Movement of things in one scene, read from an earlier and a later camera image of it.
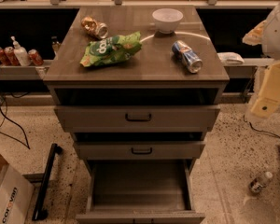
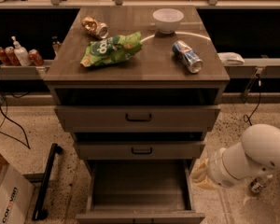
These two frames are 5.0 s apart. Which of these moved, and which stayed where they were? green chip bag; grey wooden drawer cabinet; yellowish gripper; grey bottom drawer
Moved: yellowish gripper
Stayed: grey wooden drawer cabinet; green chip bag; grey bottom drawer
